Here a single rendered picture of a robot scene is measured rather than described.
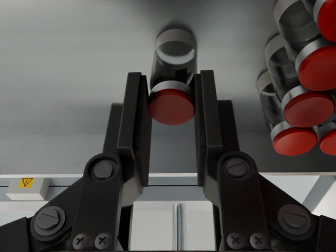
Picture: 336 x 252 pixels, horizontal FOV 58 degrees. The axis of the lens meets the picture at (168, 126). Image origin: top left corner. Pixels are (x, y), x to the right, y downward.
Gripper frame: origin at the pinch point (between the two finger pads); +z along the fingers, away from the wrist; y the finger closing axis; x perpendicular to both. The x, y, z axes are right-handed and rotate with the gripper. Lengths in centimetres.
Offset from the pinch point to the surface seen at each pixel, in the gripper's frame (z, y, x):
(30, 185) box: 43, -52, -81
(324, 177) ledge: 7.2, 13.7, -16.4
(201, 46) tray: 5.8, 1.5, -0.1
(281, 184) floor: 94, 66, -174
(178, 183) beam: 46, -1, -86
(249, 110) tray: 5.8, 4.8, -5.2
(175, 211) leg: 36, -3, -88
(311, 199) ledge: 7.0, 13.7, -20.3
